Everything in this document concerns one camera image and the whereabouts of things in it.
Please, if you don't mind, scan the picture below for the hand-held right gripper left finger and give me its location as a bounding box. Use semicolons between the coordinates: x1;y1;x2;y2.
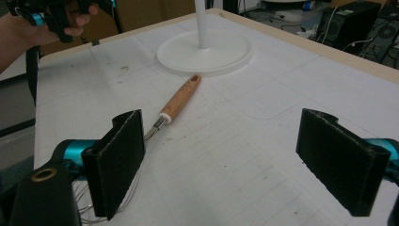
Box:
81;108;146;221

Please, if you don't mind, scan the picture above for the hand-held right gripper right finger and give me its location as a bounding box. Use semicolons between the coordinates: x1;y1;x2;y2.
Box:
295;107;391;218

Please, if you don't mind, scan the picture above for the wooden-handled wire whisk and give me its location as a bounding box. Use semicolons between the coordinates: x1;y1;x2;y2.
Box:
72;74;202;226

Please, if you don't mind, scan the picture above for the brown cardboard box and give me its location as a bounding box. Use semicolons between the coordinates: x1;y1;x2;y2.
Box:
40;0;198;57

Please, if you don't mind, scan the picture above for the black computer tower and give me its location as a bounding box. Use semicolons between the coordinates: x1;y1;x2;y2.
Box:
315;1;382;53

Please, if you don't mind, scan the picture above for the white lamp stand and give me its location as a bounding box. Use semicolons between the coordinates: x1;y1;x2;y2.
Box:
156;0;254;78

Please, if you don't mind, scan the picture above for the white cable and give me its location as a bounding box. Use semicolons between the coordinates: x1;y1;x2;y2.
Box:
319;6;339;42

